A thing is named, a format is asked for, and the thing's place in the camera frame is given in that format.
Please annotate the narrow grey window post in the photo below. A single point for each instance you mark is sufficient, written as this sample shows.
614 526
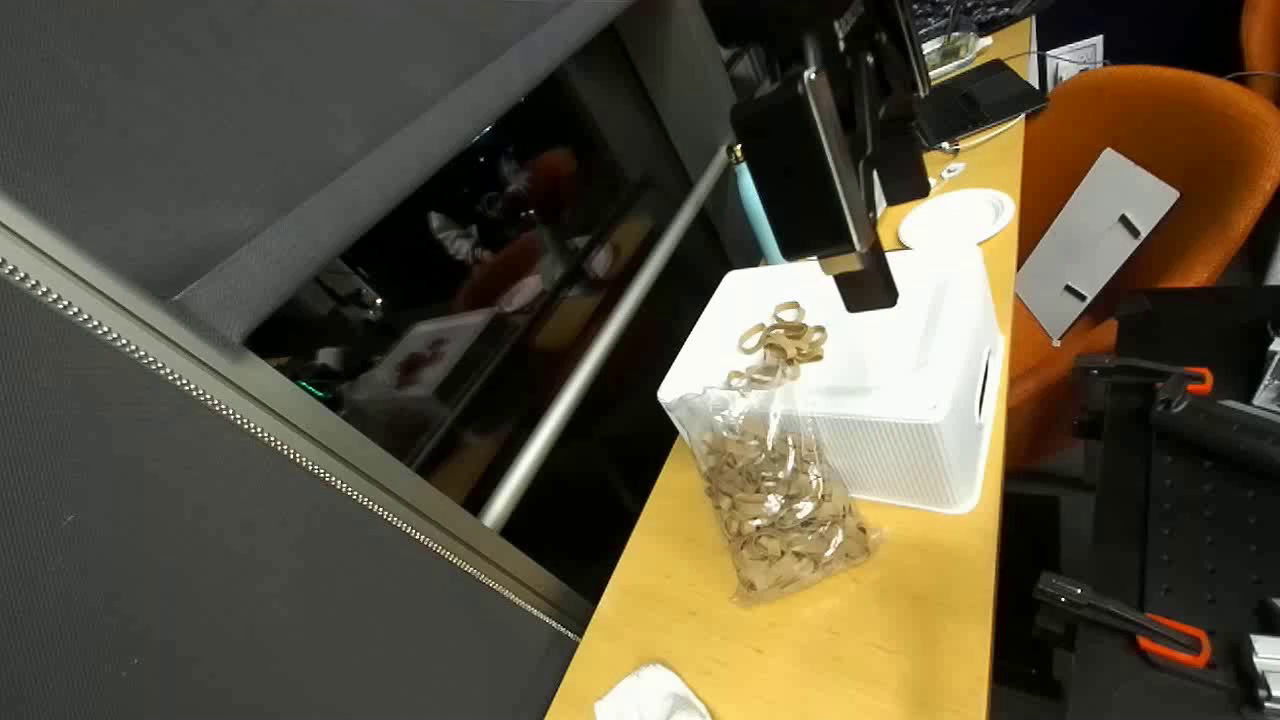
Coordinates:
266 417

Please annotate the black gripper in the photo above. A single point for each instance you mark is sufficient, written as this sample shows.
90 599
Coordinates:
840 40

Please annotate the white printed card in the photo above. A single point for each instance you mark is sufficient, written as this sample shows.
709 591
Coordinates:
1073 61

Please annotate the orange chair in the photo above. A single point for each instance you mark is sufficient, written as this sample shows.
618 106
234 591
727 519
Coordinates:
1160 127
1266 40

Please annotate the white paper plate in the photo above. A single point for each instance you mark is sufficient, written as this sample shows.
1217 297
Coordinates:
961 219

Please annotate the small white adapter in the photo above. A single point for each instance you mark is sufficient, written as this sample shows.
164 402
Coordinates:
951 169

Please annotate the grey metal plate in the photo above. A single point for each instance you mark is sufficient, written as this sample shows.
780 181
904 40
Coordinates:
1092 244

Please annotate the clear plastic bottle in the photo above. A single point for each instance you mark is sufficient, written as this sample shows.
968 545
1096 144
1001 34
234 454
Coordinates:
953 53

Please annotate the black perforated board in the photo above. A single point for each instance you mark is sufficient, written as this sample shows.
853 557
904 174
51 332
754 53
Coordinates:
1202 535

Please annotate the white plastic storage box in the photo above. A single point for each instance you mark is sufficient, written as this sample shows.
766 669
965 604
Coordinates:
904 373

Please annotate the black keyboard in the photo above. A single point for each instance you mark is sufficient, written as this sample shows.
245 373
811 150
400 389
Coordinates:
975 14

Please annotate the black laptop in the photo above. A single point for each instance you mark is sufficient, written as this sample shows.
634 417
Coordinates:
981 103

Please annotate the silver metal handrail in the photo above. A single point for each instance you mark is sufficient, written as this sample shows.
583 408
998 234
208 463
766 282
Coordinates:
592 362

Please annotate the clear bag of rubber bands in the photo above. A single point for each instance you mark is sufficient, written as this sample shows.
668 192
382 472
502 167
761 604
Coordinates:
780 506

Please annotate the white crumpled cloth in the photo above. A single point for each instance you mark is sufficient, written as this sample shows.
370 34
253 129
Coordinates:
655 698

